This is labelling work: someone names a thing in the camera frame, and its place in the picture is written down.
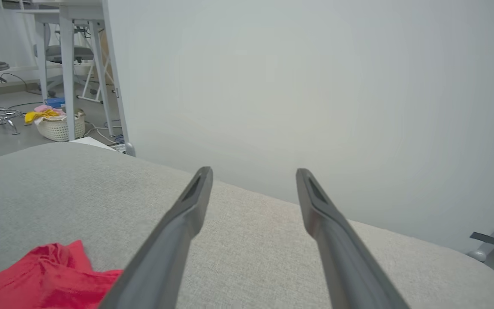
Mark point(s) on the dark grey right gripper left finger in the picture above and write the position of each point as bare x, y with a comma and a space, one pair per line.
165, 257

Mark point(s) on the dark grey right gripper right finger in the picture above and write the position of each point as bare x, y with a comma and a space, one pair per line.
345, 266

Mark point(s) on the red Bulls basketball jersey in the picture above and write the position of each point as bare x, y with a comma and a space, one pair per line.
37, 279

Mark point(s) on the silver partition foot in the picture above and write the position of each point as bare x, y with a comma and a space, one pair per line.
477, 255
129, 149

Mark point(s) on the white flat sheet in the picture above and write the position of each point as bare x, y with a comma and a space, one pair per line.
92, 142

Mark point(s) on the black floor tape strip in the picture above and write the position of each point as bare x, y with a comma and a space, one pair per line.
485, 237

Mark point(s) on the white woven laundry basket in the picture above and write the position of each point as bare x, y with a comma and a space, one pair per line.
60, 128

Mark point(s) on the white folding rack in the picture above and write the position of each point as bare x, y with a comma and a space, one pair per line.
88, 99

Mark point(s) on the yellow cloth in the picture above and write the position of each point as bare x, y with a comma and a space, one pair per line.
41, 115

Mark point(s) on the blue box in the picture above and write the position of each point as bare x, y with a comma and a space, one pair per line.
55, 102

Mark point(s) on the pink cloth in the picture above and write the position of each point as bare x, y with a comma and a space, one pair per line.
45, 108

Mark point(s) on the white table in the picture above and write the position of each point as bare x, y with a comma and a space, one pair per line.
67, 64

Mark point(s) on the grey office chair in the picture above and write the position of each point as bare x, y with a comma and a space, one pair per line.
69, 52

